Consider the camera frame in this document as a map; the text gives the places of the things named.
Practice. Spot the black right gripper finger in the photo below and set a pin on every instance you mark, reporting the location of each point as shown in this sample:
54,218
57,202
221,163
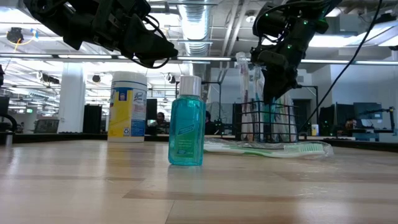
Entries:
280,82

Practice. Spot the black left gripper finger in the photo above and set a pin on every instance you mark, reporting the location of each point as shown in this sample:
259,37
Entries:
149,46

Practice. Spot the purple toothbrush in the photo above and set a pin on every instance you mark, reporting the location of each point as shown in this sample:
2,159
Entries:
244,93

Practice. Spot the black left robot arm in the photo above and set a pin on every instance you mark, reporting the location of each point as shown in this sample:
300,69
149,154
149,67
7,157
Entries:
62,18

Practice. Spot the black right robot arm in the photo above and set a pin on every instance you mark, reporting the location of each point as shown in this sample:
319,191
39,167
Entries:
280,15

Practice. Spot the Lysol disinfecting wipes canister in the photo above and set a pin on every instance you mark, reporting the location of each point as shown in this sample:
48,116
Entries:
127,105

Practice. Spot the person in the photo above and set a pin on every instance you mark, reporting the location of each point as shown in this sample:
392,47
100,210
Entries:
211,124
350,124
160,119

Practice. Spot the black cabinet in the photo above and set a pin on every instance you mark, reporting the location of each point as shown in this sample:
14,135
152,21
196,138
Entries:
92,118

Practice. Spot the white round pillar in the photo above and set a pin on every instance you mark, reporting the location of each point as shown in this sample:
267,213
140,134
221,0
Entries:
71,99

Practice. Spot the computer monitor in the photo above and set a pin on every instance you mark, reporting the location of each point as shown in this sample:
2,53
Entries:
368,112

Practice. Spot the black stand frame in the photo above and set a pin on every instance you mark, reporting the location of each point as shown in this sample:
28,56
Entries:
312,87

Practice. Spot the silver corrugated air duct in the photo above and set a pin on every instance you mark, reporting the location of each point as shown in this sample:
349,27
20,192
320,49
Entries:
194,18

